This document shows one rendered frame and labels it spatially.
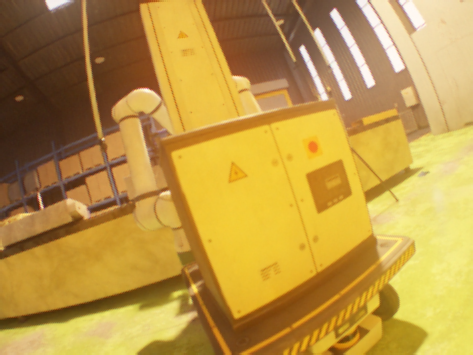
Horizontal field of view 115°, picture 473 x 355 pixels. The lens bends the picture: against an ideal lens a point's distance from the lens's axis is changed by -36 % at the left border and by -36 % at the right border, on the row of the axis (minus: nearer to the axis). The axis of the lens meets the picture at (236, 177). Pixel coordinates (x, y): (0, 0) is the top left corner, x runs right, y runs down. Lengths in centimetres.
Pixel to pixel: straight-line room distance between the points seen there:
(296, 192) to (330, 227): 16
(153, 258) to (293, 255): 153
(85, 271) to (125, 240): 50
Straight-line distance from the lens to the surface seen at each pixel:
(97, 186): 1164
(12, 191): 1462
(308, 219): 65
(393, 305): 92
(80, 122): 1431
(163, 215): 111
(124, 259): 207
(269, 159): 60
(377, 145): 290
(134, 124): 129
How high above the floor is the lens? 71
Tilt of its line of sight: level
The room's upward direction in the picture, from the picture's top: 19 degrees counter-clockwise
